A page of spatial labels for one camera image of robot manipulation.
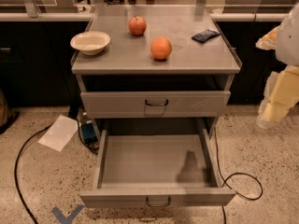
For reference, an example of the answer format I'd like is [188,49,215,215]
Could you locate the blue power box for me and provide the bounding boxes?
[81,123,97,144]

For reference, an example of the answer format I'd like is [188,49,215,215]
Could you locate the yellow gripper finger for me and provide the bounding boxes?
[257,65,299,129]
[256,26,278,50]

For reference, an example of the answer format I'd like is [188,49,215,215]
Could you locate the grey drawer cabinet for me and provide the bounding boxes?
[72,6,240,137]

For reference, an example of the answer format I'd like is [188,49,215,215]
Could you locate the white paper sheet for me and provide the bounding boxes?
[37,115,78,151]

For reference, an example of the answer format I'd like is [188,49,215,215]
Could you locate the grey top drawer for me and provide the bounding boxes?
[81,91,230,119]

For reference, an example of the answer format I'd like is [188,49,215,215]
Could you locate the orange fruit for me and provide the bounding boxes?
[150,37,172,60]

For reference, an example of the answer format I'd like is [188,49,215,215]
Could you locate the dark blue sponge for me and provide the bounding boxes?
[192,29,220,44]

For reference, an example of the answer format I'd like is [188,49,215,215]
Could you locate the tan bag at left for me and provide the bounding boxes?
[0,89,20,134]

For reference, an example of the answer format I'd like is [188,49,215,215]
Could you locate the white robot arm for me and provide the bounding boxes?
[256,4,299,129]

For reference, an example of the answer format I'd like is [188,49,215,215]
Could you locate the black cable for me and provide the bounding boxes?
[213,127,263,224]
[13,123,54,224]

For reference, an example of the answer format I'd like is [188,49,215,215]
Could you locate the person's black sneakers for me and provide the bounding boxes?
[104,0,124,5]

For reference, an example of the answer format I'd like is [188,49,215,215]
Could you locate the blue floor tape mark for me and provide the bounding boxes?
[50,203,86,224]

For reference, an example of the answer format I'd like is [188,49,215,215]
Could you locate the grey drawer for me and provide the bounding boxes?
[81,91,230,119]
[80,130,235,208]

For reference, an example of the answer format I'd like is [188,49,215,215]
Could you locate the white bowl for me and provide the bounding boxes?
[70,31,110,55]

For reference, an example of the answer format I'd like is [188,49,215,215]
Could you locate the black cable left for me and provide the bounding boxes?
[13,123,54,224]

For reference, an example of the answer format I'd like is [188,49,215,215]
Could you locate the red apple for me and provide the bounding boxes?
[128,16,147,36]

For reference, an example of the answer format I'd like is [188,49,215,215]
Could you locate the black cable right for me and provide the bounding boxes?
[213,127,263,224]

